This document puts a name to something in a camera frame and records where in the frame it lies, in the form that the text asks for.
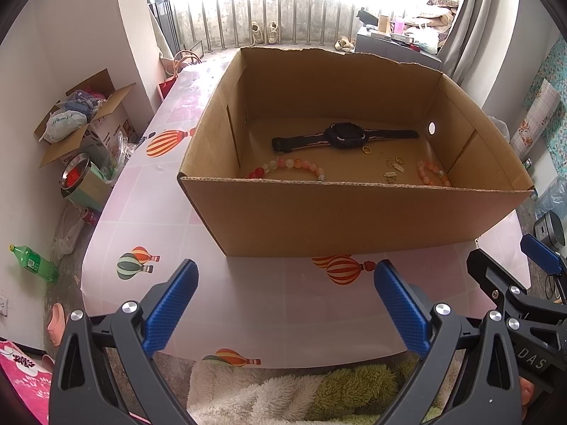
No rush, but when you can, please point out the black folded rack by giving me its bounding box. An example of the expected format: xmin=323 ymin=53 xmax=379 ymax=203
xmin=147 ymin=0 xmax=182 ymax=56

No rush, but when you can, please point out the brown cardboard box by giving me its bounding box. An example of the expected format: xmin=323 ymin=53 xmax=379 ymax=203
xmin=177 ymin=46 xmax=537 ymax=257

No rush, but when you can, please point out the black wrist watch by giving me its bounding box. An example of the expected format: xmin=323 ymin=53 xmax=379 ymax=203
xmin=271 ymin=122 xmax=421 ymax=152

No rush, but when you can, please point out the metal window railing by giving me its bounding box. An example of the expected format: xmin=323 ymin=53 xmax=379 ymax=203
xmin=146 ymin=0 xmax=444 ymax=52

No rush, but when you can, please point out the multicolour bead bracelet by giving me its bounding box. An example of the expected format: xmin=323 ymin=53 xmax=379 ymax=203
xmin=247 ymin=156 xmax=327 ymax=182

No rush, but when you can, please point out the pink slipper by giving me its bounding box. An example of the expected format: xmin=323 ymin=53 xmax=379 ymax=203
xmin=47 ymin=302 xmax=68 ymax=347

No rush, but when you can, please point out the green plastic bottle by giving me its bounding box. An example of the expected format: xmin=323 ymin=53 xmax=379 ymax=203
xmin=9 ymin=243 xmax=60 ymax=283

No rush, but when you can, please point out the cardboard box of clothes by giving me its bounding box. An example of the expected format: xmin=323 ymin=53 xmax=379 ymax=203
xmin=34 ymin=69 xmax=138 ymax=169

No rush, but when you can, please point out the white printed plastic bag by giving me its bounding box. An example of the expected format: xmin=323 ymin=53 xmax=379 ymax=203
xmin=42 ymin=108 xmax=89 ymax=143

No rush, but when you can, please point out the crumpled white plastic bag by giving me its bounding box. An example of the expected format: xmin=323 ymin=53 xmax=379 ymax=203
xmin=52 ymin=204 xmax=86 ymax=256

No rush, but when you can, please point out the pale blue plastic bag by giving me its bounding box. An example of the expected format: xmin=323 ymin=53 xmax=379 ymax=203
xmin=536 ymin=175 xmax=567 ymax=213

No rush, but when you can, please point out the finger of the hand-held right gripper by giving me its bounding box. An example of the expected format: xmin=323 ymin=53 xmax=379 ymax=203
xmin=520 ymin=234 xmax=567 ymax=278
xmin=467 ymin=248 xmax=567 ymax=333

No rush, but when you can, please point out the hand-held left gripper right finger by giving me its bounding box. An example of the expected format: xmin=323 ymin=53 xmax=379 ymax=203
xmin=373 ymin=260 xmax=523 ymax=425

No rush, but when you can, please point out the pile of bedding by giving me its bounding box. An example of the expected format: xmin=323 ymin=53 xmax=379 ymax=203
xmin=416 ymin=0 xmax=462 ymax=51

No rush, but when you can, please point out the red gift bag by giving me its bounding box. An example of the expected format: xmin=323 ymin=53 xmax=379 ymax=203
xmin=158 ymin=50 xmax=205 ymax=99

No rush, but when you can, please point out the black picture frame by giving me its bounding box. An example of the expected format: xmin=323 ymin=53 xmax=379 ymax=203
xmin=181 ymin=40 xmax=206 ymax=61

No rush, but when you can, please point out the floral paper roll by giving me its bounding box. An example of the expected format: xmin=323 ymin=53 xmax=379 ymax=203
xmin=509 ymin=80 xmax=557 ymax=154

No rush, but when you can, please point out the metal bowl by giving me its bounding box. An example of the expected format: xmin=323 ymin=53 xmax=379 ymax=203
xmin=59 ymin=152 xmax=92 ymax=198

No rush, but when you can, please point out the grey curtain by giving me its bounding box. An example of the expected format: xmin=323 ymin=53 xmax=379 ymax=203
xmin=438 ymin=0 xmax=499 ymax=87

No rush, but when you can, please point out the pale green carton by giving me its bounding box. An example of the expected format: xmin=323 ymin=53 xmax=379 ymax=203
xmin=71 ymin=166 xmax=118 ymax=213

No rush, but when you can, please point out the clear plastic bag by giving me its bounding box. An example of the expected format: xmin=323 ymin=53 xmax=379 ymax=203
xmin=100 ymin=130 xmax=139 ymax=182

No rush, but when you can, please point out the pink printed bag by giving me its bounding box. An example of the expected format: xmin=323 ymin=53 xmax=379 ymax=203
xmin=0 ymin=340 xmax=56 ymax=425

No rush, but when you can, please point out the white green fluffy robe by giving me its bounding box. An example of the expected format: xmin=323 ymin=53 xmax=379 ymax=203
xmin=186 ymin=358 xmax=444 ymax=425

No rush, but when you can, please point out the grey rice cooker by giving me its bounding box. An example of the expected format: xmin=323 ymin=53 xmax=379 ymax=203
xmin=533 ymin=210 xmax=567 ymax=249

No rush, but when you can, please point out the person's right hand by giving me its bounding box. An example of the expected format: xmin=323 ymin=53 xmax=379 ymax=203
xmin=519 ymin=376 xmax=538 ymax=408

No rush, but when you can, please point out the teal floral mat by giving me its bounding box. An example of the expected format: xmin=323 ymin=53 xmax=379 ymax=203
xmin=523 ymin=35 xmax=567 ymax=173

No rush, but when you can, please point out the grey cabinet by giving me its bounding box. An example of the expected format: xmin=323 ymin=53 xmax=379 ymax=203
xmin=355 ymin=27 xmax=444 ymax=70

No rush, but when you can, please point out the orange pink bead bracelet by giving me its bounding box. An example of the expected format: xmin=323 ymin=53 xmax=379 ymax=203
xmin=416 ymin=159 xmax=453 ymax=187

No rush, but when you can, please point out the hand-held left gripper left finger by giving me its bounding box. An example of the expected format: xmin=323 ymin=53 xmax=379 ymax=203
xmin=49 ymin=259 xmax=200 ymax=425

